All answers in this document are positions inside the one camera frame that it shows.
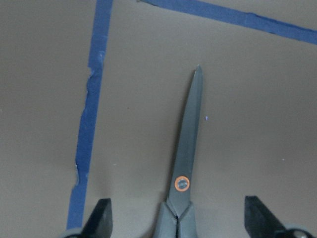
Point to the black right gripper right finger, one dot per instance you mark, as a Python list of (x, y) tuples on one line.
[(260, 222)]

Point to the grey orange scissors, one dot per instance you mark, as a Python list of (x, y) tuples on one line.
[(176, 217)]

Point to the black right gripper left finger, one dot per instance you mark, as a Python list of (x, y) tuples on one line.
[(100, 222)]

